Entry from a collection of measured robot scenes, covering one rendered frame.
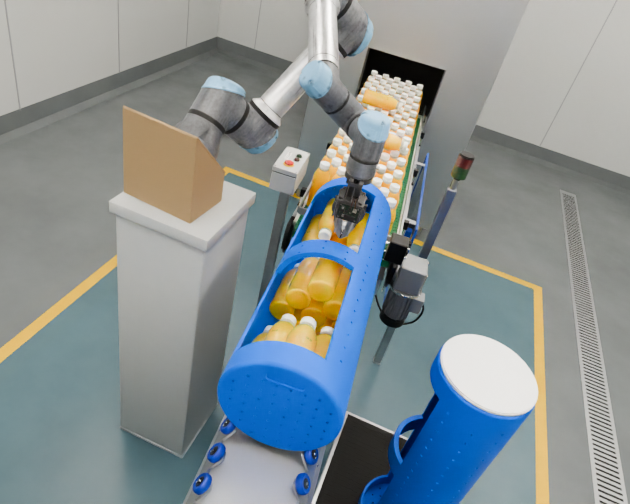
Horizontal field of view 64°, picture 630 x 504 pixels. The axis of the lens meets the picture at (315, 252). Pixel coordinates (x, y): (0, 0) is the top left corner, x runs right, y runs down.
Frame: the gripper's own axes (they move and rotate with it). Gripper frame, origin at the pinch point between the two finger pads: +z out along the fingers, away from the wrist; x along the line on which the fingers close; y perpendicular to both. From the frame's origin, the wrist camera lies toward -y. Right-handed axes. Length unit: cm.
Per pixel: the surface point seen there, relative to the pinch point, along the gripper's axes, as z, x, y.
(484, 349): 21, 50, 3
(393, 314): 64, 29, -49
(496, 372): 21, 53, 11
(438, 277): 124, 66, -172
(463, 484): 56, 57, 24
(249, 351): 4.8, -9.6, 46.6
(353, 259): 2.3, 5.4, 7.0
